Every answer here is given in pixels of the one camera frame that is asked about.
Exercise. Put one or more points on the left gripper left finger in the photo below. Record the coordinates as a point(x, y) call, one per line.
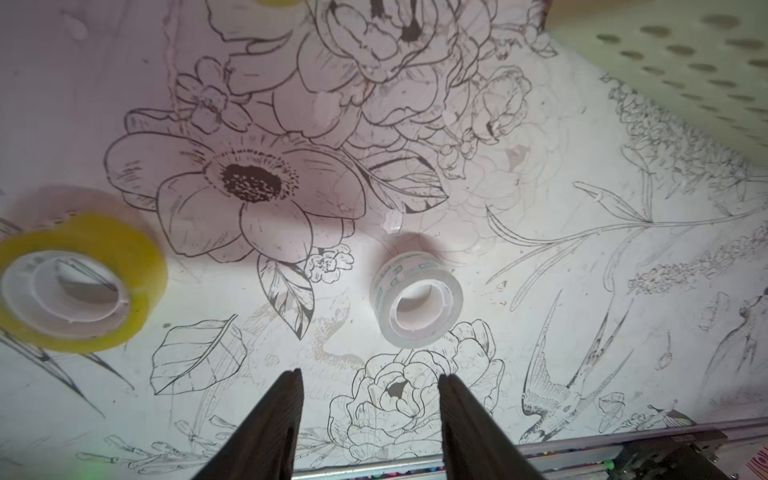
point(264, 445)

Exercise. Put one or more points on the light green plastic storage basket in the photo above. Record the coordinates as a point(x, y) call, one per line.
point(706, 61)

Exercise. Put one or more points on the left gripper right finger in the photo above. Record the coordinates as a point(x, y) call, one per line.
point(473, 445)

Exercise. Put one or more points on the yellow tape roll left pair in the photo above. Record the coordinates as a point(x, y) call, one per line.
point(279, 3)

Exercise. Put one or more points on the small clear tape roll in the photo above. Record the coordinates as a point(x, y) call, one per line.
point(415, 299)

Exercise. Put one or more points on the yellow tape roll lower left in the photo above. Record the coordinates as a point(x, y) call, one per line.
point(85, 285)

